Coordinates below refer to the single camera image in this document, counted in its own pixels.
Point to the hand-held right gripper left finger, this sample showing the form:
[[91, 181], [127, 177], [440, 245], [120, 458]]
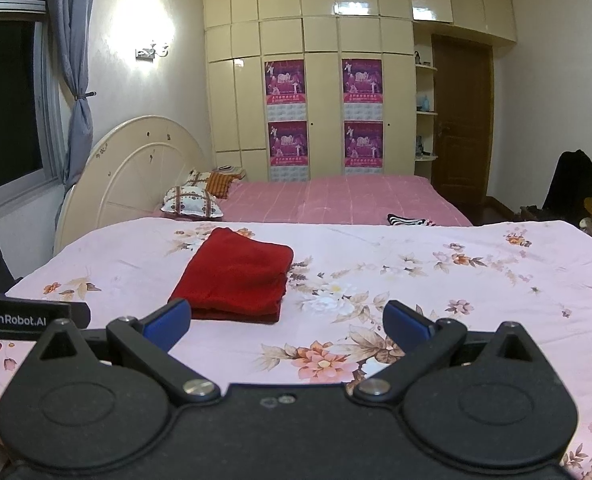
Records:
[[168, 321]]

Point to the small shelf figurine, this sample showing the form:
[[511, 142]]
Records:
[[420, 58]]

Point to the brown wooden door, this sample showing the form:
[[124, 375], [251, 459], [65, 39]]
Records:
[[463, 120]]

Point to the pink checked bed sheet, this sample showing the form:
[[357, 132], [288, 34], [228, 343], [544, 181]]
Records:
[[346, 200]]

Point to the black white striped cloth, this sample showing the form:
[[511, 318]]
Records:
[[410, 220]]

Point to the black bag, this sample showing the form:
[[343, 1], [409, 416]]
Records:
[[573, 185]]

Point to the wall lamp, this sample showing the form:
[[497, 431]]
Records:
[[152, 51]]

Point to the orange striped cushion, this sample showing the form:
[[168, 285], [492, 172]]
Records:
[[223, 184]]

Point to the red sequined sweater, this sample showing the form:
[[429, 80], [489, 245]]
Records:
[[236, 275]]

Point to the cream wardrobe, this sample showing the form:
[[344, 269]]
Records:
[[321, 25]]

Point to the blue shelf ornament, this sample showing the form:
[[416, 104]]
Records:
[[422, 102]]

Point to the small white round object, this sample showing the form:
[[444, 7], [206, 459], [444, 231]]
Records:
[[584, 225]]

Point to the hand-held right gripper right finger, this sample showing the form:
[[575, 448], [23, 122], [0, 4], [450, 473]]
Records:
[[405, 323]]

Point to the cream round headboard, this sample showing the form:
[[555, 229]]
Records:
[[126, 175]]

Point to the grey curtain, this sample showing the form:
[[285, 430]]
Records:
[[73, 60]]

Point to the window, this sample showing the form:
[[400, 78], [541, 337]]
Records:
[[6, 100]]

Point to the dark shelf bottles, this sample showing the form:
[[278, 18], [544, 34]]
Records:
[[422, 146]]

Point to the purple calendar poster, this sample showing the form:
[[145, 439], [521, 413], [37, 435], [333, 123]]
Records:
[[361, 80], [285, 82], [363, 142], [288, 145]]

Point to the brown patterned white pillow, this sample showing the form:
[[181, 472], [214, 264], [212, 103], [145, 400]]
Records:
[[191, 202], [198, 178]]

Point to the floral white blanket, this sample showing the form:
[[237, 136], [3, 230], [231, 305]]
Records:
[[425, 280]]

